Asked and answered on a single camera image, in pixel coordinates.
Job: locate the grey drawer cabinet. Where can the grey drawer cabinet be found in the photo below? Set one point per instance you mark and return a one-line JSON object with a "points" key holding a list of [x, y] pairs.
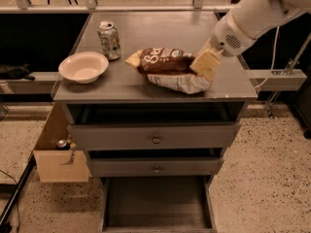
{"points": [[121, 96]]}

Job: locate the can in cardboard box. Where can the can in cardboard box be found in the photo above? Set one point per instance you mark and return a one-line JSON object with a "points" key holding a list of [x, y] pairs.
{"points": [[62, 145]]}

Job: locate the crushed soda can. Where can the crushed soda can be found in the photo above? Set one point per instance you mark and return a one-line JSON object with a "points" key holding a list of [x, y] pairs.
{"points": [[109, 39]]}

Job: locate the black floor rail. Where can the black floor rail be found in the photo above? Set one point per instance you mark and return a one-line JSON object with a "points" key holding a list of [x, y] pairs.
{"points": [[13, 190]]}

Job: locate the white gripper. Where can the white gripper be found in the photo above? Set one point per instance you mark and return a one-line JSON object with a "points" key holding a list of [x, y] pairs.
{"points": [[228, 39]]}

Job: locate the bottom grey drawer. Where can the bottom grey drawer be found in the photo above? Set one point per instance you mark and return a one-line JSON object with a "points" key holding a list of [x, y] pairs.
{"points": [[157, 205]]}

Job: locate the black object on ledge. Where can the black object on ledge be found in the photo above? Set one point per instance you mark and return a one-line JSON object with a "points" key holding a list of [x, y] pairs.
{"points": [[15, 72]]}

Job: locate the cardboard box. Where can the cardboard box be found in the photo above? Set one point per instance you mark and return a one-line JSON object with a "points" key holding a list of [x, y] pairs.
{"points": [[56, 165]]}

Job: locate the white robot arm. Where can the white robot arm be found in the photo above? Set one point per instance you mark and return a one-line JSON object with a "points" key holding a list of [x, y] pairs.
{"points": [[241, 27]]}

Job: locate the top grey drawer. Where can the top grey drawer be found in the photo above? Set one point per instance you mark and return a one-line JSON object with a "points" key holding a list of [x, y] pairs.
{"points": [[147, 137]]}

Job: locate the white bowl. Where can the white bowl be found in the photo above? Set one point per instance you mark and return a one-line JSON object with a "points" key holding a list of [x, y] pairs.
{"points": [[83, 67]]}

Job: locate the brown chip bag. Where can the brown chip bag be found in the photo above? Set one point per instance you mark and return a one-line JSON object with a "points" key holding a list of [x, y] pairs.
{"points": [[169, 68]]}

